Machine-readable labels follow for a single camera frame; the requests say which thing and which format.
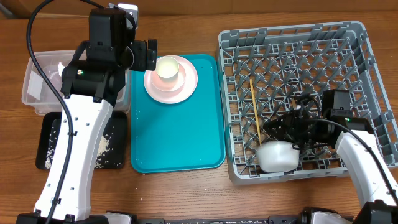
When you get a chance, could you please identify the pale green cup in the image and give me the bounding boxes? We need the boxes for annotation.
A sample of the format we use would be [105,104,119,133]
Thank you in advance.
[155,56,179,82]

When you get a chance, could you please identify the white bowl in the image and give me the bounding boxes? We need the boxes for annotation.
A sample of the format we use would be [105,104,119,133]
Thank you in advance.
[256,141,300,173]

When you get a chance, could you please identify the large pink plate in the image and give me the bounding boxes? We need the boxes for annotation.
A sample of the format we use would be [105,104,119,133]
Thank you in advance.
[144,55,198,104]

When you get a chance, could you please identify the wooden chopstick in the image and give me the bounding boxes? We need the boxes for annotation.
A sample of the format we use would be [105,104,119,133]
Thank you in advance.
[249,79,262,146]

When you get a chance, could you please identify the rice grains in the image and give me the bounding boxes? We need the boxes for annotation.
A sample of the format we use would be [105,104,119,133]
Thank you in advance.
[44,123,110,170]

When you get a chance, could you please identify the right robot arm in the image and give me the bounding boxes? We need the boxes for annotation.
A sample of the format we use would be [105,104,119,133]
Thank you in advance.
[256,90,397,223]

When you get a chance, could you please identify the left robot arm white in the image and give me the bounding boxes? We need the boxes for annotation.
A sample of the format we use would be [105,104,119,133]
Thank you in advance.
[17,3,157,223]

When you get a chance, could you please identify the grey dishwasher rack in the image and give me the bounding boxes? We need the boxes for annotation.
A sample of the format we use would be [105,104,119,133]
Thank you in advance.
[218,21,397,185]

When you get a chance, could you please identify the crumpled white tissue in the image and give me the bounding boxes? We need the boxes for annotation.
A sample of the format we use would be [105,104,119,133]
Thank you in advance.
[58,62,65,76]

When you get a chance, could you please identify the teal serving tray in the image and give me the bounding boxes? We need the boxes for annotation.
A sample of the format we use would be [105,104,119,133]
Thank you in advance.
[131,54,226,174]

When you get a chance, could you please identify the white label sticker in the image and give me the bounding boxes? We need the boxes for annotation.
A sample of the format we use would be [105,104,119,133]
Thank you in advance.
[27,71,43,100]

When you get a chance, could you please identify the black tray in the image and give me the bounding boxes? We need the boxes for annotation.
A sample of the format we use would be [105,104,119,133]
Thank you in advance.
[35,112,127,170]

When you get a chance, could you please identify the clear plastic bin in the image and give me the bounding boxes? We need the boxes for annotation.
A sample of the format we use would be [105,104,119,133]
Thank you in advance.
[21,50,131,116]

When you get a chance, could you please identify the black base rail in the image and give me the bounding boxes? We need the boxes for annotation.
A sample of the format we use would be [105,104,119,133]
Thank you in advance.
[136,215,301,224]

